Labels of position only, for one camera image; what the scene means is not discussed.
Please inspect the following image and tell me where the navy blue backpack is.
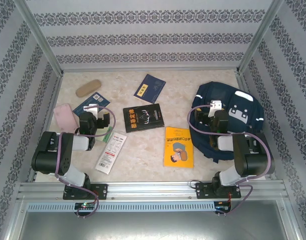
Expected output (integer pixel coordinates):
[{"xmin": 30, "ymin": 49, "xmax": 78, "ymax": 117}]
[{"xmin": 189, "ymin": 81, "xmax": 266, "ymax": 165}]

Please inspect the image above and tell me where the yellow cartoon cover book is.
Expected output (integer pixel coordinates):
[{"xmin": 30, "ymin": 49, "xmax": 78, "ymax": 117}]
[{"xmin": 163, "ymin": 126, "xmax": 195, "ymax": 169}]

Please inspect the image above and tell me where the black cover book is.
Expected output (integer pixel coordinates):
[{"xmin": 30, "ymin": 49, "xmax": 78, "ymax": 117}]
[{"xmin": 122, "ymin": 103, "xmax": 166, "ymax": 134}]

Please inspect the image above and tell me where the navy book with yellow label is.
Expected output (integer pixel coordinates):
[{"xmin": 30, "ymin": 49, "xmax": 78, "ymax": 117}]
[{"xmin": 133, "ymin": 73, "xmax": 167, "ymax": 105}]

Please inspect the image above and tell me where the pink pencil case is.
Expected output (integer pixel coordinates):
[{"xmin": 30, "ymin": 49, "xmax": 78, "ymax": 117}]
[{"xmin": 54, "ymin": 103, "xmax": 80, "ymax": 132}]

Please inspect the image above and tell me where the green sticky notepad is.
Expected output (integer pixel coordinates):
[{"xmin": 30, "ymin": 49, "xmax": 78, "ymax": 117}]
[{"xmin": 94, "ymin": 126, "xmax": 113, "ymax": 144}]

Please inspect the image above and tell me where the blue notebook with QR code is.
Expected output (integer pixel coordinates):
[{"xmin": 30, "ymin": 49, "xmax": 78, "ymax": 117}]
[{"xmin": 72, "ymin": 91, "xmax": 110, "ymax": 118}]

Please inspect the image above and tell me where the tan glasses case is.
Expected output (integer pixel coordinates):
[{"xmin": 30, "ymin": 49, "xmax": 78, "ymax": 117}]
[{"xmin": 75, "ymin": 79, "xmax": 102, "ymax": 98}]

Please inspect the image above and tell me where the white packaged ruler set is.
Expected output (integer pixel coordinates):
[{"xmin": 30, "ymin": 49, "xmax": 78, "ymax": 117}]
[{"xmin": 94, "ymin": 131, "xmax": 127, "ymax": 175}]

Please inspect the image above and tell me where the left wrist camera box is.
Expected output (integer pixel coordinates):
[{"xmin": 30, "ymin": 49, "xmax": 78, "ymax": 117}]
[{"xmin": 83, "ymin": 103, "xmax": 99, "ymax": 113}]

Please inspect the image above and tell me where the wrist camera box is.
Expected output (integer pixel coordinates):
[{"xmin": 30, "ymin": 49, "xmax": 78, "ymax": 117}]
[
  {"xmin": 83, "ymin": 103, "xmax": 99, "ymax": 113},
  {"xmin": 209, "ymin": 99, "xmax": 223, "ymax": 118}
]

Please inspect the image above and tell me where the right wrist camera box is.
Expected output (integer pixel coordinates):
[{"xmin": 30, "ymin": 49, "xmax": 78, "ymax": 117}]
[{"xmin": 209, "ymin": 99, "xmax": 223, "ymax": 118}]

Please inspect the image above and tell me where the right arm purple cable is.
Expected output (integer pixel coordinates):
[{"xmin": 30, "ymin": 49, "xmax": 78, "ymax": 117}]
[{"xmin": 188, "ymin": 104, "xmax": 273, "ymax": 216}]

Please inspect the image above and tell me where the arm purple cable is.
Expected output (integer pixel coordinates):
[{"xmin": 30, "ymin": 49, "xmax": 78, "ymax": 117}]
[
  {"xmin": 188, "ymin": 104, "xmax": 273, "ymax": 216},
  {"xmin": 54, "ymin": 104, "xmax": 116, "ymax": 219}
]

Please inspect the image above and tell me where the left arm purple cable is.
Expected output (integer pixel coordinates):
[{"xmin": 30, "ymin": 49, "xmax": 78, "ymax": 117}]
[{"xmin": 54, "ymin": 104, "xmax": 116, "ymax": 219}]

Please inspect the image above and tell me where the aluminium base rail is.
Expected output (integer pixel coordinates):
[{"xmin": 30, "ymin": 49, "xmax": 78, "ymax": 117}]
[{"xmin": 16, "ymin": 181, "xmax": 290, "ymax": 201}]

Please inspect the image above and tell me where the aluminium frame post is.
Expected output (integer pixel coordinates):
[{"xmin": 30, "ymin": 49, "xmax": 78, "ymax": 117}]
[
  {"xmin": 11, "ymin": 0, "xmax": 65, "ymax": 76},
  {"xmin": 236, "ymin": 0, "xmax": 286, "ymax": 75}
]

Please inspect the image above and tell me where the grey slotted cable duct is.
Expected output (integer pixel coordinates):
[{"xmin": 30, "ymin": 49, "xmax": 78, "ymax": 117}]
[{"xmin": 26, "ymin": 201, "xmax": 216, "ymax": 212}]

